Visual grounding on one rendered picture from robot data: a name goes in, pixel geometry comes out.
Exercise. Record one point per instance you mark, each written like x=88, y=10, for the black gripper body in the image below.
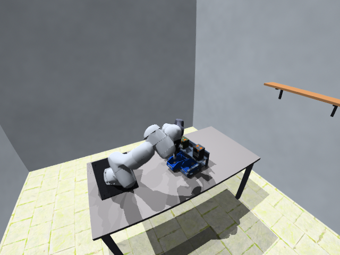
x=177, y=142

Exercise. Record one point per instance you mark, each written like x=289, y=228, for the dark green tool case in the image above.
x=184, y=142

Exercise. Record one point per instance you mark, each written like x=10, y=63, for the dark grey shelf rack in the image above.
x=188, y=154

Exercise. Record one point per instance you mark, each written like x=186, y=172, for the black tool case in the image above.
x=198, y=152

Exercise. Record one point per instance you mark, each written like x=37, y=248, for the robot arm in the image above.
x=161, y=141

